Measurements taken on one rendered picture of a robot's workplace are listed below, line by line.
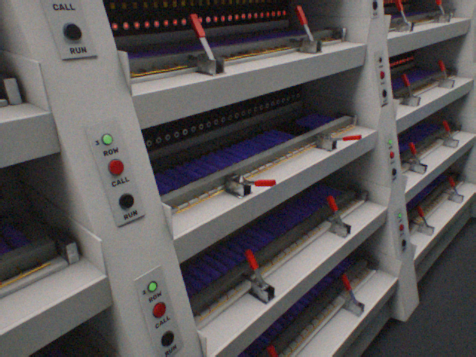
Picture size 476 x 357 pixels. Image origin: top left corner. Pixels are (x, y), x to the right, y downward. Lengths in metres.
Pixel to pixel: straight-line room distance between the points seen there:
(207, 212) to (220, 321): 0.19
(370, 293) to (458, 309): 0.28
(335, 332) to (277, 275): 0.23
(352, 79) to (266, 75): 0.35
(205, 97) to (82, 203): 0.23
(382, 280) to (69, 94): 0.87
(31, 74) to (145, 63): 0.18
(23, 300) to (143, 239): 0.14
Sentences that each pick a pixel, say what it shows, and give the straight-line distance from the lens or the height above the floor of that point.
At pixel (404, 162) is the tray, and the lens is 1.27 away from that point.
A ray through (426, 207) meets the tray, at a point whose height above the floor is 0.16.
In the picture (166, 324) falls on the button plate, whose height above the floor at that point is 0.42.
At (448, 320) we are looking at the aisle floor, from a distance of 1.21.
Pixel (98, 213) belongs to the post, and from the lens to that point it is 0.48.
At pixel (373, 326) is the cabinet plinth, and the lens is 1.13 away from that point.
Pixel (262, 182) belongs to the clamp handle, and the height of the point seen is 0.55.
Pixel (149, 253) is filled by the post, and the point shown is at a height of 0.52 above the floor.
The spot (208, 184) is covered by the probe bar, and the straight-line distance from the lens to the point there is 0.63.
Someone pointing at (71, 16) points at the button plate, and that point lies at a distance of 0.49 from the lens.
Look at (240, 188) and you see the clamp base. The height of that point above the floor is 0.54.
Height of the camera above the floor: 0.70
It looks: 14 degrees down
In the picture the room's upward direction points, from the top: 13 degrees counter-clockwise
